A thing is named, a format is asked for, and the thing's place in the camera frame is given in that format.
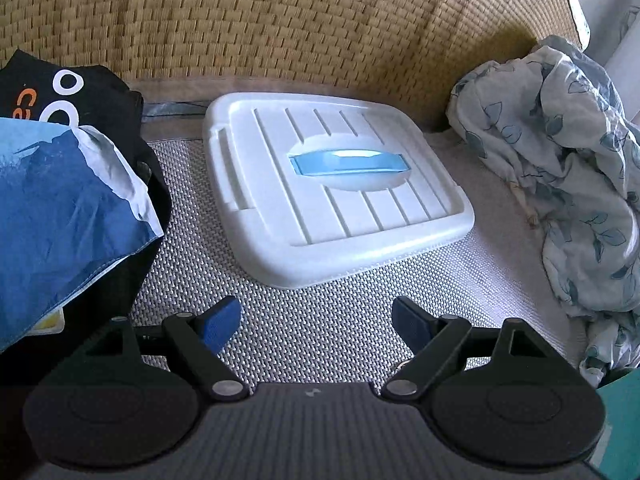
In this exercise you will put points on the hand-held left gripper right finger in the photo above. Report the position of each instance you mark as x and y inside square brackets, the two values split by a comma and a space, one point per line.
[413, 321]

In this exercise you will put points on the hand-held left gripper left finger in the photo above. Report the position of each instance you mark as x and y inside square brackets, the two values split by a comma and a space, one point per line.
[220, 322]

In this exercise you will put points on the white plastic storage box lid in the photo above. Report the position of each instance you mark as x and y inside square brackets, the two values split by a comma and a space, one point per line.
[330, 185]

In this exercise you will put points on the grey woven seat cushion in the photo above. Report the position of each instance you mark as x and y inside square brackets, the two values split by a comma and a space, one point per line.
[320, 310]

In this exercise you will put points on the blue and white cloth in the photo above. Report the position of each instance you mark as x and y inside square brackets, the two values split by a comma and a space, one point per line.
[55, 220]

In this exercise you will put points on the leaf print white blanket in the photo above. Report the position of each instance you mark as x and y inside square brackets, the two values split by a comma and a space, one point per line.
[560, 180]

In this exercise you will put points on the teal object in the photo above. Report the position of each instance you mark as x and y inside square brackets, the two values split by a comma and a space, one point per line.
[622, 425]

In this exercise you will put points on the black printed garment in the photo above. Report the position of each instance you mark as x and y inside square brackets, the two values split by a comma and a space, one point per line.
[60, 90]

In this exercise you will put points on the woven bamboo mat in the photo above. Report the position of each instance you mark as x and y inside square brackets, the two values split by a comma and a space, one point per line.
[300, 20]

